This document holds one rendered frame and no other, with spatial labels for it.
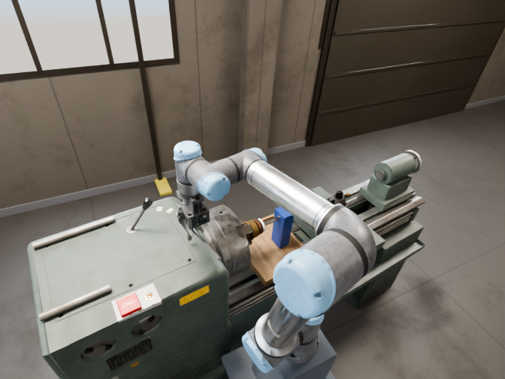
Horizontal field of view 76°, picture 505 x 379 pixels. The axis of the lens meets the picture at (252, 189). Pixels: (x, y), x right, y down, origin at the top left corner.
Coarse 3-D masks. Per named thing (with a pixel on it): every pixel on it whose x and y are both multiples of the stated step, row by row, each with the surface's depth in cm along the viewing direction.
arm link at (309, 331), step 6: (312, 318) 92; (318, 318) 93; (306, 324) 93; (312, 324) 93; (318, 324) 94; (306, 330) 93; (312, 330) 95; (318, 330) 100; (300, 336) 92; (306, 336) 94; (312, 336) 98; (300, 342) 93; (306, 342) 100
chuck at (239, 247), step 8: (216, 208) 141; (224, 208) 140; (216, 216) 136; (224, 216) 136; (232, 216) 136; (224, 224) 133; (232, 224) 134; (240, 224) 135; (224, 232) 131; (232, 232) 132; (232, 240) 131; (240, 240) 133; (232, 248) 131; (240, 248) 132; (248, 248) 134; (232, 256) 131; (240, 256) 133; (248, 256) 135; (232, 264) 132; (240, 264) 135; (248, 264) 138; (232, 272) 135; (240, 272) 142
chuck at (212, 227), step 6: (210, 216) 136; (210, 222) 133; (210, 228) 131; (216, 228) 131; (210, 234) 133; (216, 234) 130; (222, 234) 130; (216, 240) 129; (222, 240) 130; (216, 246) 131; (222, 246) 129; (222, 252) 129; (228, 252) 130; (222, 258) 129; (228, 258) 130; (228, 264) 131; (228, 270) 132
